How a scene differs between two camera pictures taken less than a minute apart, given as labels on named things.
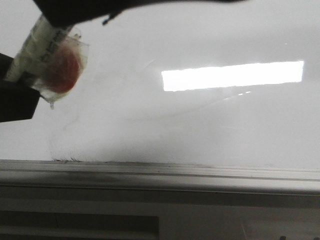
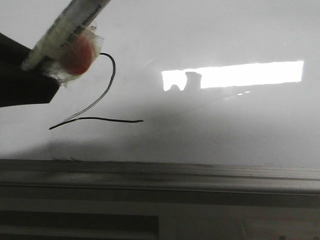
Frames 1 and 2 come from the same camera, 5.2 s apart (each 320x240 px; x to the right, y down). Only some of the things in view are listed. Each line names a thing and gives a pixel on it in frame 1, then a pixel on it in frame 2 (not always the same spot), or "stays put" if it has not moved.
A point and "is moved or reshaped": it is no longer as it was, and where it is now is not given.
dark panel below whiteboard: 17,225 stays put
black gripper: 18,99 to 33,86
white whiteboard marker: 41,39 is moved or reshaped
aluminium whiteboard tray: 67,184 stays put
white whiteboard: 232,83 stays put
